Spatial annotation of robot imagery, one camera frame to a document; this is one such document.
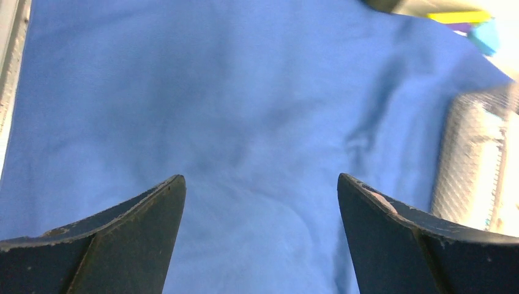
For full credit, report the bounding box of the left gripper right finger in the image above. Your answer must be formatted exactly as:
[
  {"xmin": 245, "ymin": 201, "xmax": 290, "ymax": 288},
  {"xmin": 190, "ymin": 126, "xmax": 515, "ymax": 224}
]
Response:
[{"xmin": 337, "ymin": 173, "xmax": 518, "ymax": 293}]

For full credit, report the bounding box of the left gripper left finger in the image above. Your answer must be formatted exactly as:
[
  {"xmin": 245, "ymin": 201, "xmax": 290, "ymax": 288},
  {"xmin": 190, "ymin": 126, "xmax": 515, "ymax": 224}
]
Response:
[{"xmin": 1, "ymin": 175, "xmax": 186, "ymax": 294}]

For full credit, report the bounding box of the wire mesh steel basket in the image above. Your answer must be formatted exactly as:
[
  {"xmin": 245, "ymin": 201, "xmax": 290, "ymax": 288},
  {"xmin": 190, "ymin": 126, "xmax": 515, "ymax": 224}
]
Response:
[{"xmin": 431, "ymin": 82, "xmax": 518, "ymax": 236}]

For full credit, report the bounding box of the blue surgical drape cloth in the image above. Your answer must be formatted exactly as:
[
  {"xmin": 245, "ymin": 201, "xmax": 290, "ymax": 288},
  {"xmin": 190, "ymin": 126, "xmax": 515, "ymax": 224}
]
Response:
[{"xmin": 1, "ymin": 1, "xmax": 509, "ymax": 293}]

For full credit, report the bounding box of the white blue wedge block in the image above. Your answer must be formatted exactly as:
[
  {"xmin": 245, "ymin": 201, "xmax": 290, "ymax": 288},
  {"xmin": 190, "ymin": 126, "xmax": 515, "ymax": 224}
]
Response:
[{"xmin": 467, "ymin": 18, "xmax": 500, "ymax": 56}]

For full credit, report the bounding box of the yellow green block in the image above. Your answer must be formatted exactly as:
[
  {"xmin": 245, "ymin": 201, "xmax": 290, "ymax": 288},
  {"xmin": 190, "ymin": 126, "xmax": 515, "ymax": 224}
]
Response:
[{"xmin": 426, "ymin": 10, "xmax": 492, "ymax": 24}]

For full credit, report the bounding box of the aluminium frame rail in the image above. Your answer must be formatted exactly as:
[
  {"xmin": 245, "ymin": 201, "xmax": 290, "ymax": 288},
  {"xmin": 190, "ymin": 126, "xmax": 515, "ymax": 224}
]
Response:
[{"xmin": 1, "ymin": 0, "xmax": 32, "ymax": 167}]

